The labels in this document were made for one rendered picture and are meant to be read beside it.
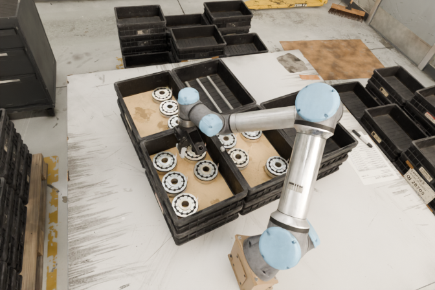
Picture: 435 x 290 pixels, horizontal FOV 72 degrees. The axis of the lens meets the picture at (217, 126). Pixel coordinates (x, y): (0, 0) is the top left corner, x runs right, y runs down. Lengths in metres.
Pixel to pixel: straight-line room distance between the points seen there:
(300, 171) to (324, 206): 0.65
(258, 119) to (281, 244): 0.43
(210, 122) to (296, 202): 0.38
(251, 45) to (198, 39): 0.53
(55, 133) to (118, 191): 1.35
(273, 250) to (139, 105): 0.99
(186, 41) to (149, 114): 1.25
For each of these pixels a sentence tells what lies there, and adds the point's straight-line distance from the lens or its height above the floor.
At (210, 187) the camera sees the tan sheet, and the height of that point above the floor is 0.83.
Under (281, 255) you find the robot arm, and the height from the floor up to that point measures 1.11.
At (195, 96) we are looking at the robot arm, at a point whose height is 1.20.
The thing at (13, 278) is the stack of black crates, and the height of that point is 0.26.
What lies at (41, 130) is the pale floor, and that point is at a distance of 2.76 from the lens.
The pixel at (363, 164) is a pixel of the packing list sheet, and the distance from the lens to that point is 1.77.
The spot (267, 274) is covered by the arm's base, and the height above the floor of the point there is 0.90.
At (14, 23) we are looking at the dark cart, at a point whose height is 0.86.
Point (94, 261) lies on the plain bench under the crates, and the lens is 1.34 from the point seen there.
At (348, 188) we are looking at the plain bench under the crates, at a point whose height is 0.70.
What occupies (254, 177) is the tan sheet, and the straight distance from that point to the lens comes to 1.34.
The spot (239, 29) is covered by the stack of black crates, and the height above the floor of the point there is 0.46.
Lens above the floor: 1.93
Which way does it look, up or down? 48 degrees down
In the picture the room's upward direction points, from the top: 9 degrees clockwise
